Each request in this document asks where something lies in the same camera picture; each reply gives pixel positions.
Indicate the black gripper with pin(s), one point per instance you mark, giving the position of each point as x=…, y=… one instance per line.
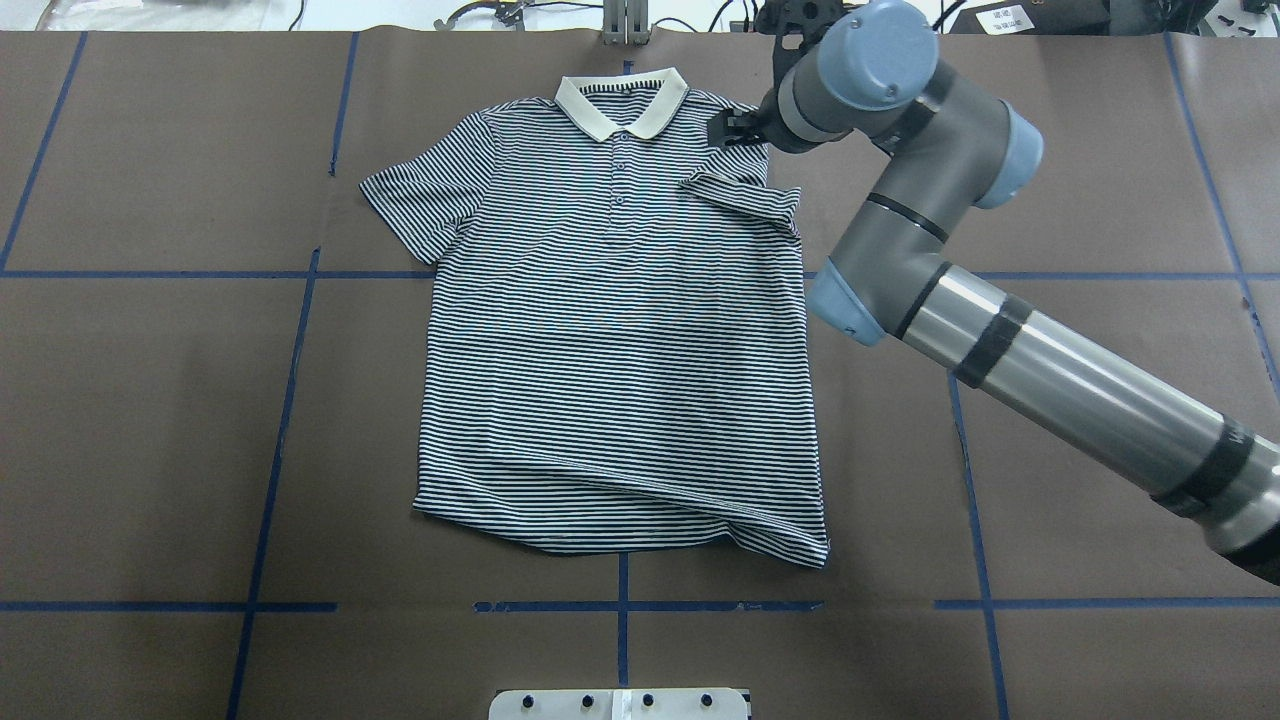
x=757, y=125

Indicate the aluminium frame post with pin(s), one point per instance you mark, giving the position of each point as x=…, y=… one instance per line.
x=626, y=22

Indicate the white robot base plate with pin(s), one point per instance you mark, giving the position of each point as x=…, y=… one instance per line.
x=623, y=703

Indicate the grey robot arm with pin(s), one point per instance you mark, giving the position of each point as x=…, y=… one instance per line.
x=1083, y=232

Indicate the navy white striped polo shirt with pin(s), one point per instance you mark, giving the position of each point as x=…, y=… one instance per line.
x=615, y=354

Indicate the blue tape grid line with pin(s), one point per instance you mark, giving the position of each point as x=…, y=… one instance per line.
x=253, y=605

